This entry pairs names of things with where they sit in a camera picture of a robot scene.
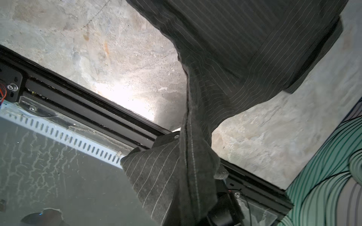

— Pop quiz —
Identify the dark grey pinstripe shirt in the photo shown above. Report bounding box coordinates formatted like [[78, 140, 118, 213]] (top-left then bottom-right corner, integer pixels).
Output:
[[121, 1, 347, 226]]

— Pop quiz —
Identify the white slotted cable duct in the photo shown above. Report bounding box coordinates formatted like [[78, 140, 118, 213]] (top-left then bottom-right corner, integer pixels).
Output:
[[1, 109, 123, 169]]

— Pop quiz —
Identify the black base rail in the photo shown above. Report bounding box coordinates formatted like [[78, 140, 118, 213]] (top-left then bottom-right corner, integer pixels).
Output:
[[1, 47, 293, 220]]

